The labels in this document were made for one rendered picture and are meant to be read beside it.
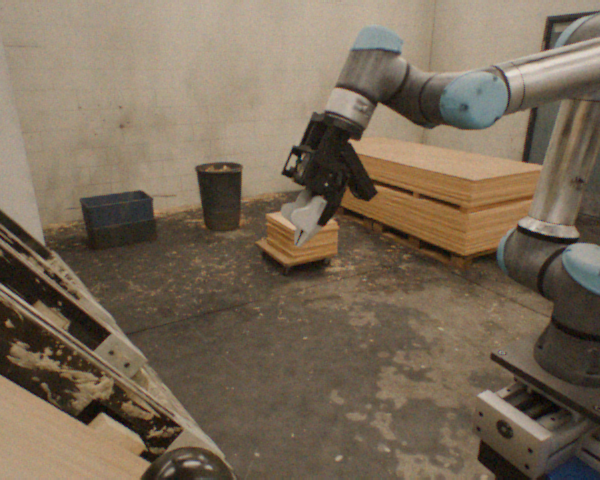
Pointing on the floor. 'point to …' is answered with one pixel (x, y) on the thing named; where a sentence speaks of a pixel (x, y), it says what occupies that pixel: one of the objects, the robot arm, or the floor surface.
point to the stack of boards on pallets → (441, 197)
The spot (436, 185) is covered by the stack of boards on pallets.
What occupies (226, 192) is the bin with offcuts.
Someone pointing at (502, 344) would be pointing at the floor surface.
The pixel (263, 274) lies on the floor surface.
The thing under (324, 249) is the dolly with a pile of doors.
